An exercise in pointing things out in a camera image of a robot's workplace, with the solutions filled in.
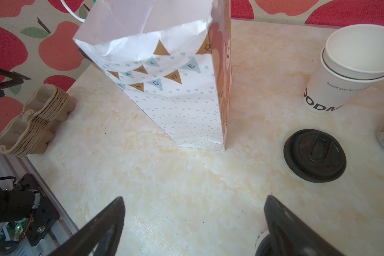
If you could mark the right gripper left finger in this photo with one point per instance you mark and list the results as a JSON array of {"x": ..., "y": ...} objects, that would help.
[{"x": 100, "y": 236}]

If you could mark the white paper coffee cup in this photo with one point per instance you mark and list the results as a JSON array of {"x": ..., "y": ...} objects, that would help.
[{"x": 263, "y": 244}]

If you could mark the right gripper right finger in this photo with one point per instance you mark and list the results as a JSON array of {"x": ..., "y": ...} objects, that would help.
[{"x": 290, "y": 236}]

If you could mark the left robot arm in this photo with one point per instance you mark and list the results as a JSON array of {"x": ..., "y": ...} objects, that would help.
[{"x": 14, "y": 204}]

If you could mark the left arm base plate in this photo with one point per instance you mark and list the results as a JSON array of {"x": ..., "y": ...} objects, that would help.
[{"x": 44, "y": 216}]

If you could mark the white paper gift bag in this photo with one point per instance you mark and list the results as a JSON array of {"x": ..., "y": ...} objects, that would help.
[{"x": 172, "y": 58}]

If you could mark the cardboard cup carrier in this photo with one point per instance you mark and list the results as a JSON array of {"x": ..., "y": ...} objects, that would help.
[{"x": 28, "y": 133}]

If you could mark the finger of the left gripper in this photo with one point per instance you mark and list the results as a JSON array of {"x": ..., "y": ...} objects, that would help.
[{"x": 10, "y": 79}]

